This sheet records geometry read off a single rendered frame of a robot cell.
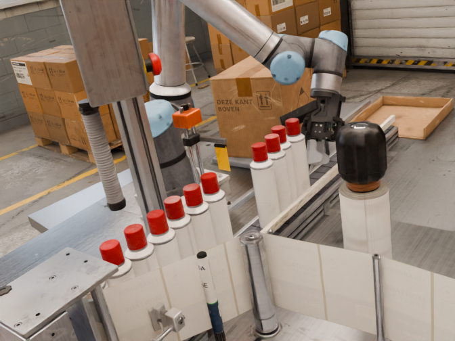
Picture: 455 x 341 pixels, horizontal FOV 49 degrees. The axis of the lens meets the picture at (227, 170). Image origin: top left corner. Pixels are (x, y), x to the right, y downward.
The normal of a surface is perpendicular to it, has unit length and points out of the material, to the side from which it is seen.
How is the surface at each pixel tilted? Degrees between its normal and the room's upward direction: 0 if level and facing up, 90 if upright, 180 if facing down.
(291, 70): 93
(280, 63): 93
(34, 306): 0
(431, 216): 0
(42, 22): 90
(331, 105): 60
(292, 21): 90
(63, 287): 0
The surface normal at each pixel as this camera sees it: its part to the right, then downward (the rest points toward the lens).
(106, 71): 0.29, 0.34
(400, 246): -0.17, -0.90
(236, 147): -0.47, 0.43
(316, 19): 0.72, 0.17
